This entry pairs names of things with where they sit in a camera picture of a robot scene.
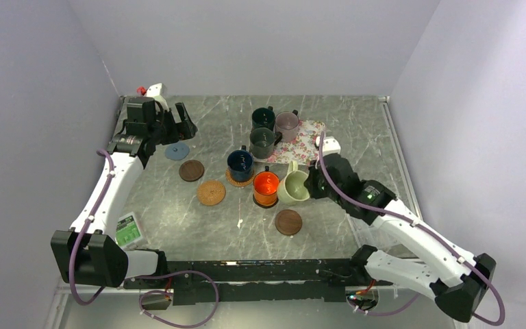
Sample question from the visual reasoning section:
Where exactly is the woven rattan coaster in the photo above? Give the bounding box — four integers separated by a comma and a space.
225, 169, 255, 188
197, 180, 226, 206

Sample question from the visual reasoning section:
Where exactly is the floral serving tray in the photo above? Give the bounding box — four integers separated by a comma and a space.
254, 120, 326, 165

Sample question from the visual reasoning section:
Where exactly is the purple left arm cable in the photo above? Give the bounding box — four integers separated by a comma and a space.
68, 149, 220, 329

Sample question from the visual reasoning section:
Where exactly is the dark wooden coaster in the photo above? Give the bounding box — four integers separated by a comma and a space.
274, 209, 303, 236
179, 160, 205, 182

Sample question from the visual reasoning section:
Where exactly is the blue round coaster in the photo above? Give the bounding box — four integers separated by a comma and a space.
164, 142, 190, 161

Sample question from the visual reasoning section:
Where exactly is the orange mug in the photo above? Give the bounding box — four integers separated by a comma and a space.
253, 166, 280, 204

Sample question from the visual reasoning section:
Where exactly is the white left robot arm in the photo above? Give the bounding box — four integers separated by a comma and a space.
51, 97, 198, 288

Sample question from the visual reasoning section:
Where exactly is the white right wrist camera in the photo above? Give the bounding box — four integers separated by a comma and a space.
314, 136, 341, 156

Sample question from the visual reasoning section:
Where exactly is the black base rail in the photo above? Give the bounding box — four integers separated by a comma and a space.
123, 258, 373, 306

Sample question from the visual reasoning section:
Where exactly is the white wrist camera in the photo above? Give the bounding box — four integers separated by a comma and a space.
314, 136, 341, 156
136, 83, 168, 110

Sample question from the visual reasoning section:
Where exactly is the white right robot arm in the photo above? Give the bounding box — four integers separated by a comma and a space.
304, 154, 497, 323

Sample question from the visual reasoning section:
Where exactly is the grey green mug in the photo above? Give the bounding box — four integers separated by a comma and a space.
249, 127, 283, 159

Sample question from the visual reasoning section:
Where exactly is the navy blue mug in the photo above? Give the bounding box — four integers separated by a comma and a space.
227, 145, 254, 182

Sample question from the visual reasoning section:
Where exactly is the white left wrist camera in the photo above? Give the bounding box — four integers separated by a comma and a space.
136, 83, 168, 110

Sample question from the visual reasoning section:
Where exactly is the green label tag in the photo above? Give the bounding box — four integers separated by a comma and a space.
115, 212, 146, 250

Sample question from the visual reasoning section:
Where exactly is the pale green mug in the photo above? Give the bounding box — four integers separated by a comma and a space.
277, 160, 310, 204

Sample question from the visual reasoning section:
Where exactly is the dark green mug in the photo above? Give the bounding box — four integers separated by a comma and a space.
251, 106, 276, 131

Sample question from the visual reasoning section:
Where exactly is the mauve grey mug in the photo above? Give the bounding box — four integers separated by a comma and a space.
275, 110, 300, 143

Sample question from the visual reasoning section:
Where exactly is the orange black round coaster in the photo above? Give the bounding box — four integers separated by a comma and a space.
252, 196, 279, 209

